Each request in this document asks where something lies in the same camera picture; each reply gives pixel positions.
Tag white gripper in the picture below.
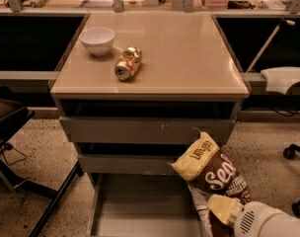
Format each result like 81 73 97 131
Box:
207 195 282 237

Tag brown chip bag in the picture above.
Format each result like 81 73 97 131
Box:
172 132 251 237

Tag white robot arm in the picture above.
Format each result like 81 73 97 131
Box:
207 195 300 237

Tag grey bottom drawer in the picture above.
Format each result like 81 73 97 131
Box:
86 174 203 237

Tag grey drawer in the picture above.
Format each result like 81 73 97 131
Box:
86 174 203 237
77 142 189 175
60 99 236 145

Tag grey middle drawer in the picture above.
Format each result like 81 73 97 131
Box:
77 142 189 175

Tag grey drawer cabinet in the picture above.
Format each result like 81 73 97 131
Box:
48 11 253 183

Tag grey top drawer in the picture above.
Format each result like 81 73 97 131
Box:
60 99 236 145

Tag black office chair base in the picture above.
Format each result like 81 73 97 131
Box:
282 143 300 217

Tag white curved plastic cover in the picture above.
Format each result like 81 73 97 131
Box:
261 66 300 95

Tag crushed gold soda can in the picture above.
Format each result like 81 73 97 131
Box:
114 46 142 81

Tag white rod with tip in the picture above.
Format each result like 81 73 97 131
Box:
246 18 295 73

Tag white ceramic bowl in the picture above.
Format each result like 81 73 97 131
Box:
79 27 115 56

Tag black chair left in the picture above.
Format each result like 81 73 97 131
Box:
0 86 84 237

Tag black cable on floor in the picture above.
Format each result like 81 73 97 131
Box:
0 141 30 166

